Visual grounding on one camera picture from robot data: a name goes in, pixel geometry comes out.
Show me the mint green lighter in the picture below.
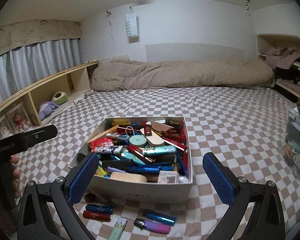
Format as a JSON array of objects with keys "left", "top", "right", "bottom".
[{"left": 108, "top": 218, "right": 128, "bottom": 240}]

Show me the purple plush toy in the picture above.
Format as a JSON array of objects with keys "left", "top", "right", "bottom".
[{"left": 38, "top": 101, "right": 59, "bottom": 120}]

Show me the white headboard panel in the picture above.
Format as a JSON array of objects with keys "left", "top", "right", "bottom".
[{"left": 146, "top": 43, "right": 245, "bottom": 62}]

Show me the teal printed lighter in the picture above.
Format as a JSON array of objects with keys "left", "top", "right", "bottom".
[{"left": 142, "top": 145, "right": 177, "bottom": 156}]

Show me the beige curtain valance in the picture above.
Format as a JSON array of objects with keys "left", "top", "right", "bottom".
[{"left": 0, "top": 19, "right": 82, "bottom": 55}]

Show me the uv gel polish box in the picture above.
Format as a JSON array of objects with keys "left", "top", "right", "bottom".
[{"left": 157, "top": 170, "right": 179, "bottom": 184}]

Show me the red lighter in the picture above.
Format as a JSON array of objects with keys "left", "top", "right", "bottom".
[{"left": 83, "top": 210, "right": 111, "bottom": 222}]

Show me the wooden bedside shelf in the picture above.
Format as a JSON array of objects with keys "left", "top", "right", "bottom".
[{"left": 0, "top": 61, "right": 98, "bottom": 127}]

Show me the black small box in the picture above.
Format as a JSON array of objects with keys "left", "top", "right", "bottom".
[{"left": 84, "top": 193, "right": 107, "bottom": 205}]

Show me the white hanging tissue pouch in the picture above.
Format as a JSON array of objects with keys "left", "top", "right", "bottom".
[{"left": 126, "top": 12, "right": 139, "bottom": 38}]

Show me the framed doll display box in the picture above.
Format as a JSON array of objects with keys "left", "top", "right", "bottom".
[{"left": 5, "top": 102, "right": 31, "bottom": 134}]

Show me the light blue curtain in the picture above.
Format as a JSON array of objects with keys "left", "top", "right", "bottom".
[{"left": 0, "top": 39, "right": 81, "bottom": 102}]

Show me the anime print white lighter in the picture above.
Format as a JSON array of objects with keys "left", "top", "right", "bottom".
[{"left": 94, "top": 146, "right": 123, "bottom": 155}]

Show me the dark blue text lighter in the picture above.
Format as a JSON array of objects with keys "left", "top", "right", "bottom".
[{"left": 85, "top": 204, "right": 113, "bottom": 215}]

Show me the white cardboard shoe box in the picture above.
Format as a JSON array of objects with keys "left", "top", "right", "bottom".
[{"left": 78, "top": 116, "right": 193, "bottom": 204}]

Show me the beige oval case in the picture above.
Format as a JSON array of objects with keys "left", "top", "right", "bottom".
[{"left": 110, "top": 172, "right": 148, "bottom": 183}]

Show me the pink clothes pile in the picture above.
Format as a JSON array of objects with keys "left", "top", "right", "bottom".
[{"left": 265, "top": 47, "right": 300, "bottom": 69}]

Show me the person left hand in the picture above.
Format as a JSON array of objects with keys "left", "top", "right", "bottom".
[{"left": 10, "top": 155, "right": 20, "bottom": 191}]

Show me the beige quilted duvet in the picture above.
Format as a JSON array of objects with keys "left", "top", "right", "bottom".
[{"left": 91, "top": 58, "right": 275, "bottom": 92}]

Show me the wooden half-round block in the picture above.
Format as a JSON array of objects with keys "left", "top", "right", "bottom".
[{"left": 151, "top": 121, "right": 174, "bottom": 132}]

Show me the checkered bed sheet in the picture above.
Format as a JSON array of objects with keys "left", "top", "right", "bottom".
[{"left": 18, "top": 87, "right": 300, "bottom": 239}]

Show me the green avocado plush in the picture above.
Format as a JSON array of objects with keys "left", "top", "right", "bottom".
[{"left": 51, "top": 91, "right": 68, "bottom": 106}]

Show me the clear plastic storage bin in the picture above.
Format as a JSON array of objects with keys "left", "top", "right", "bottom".
[{"left": 282, "top": 105, "right": 300, "bottom": 180}]

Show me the purple pink gradient lighter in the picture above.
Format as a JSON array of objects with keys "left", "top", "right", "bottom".
[{"left": 134, "top": 218, "right": 171, "bottom": 235}]

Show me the shiny blue lighter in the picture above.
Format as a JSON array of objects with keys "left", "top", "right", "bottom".
[{"left": 142, "top": 209, "right": 177, "bottom": 226}]

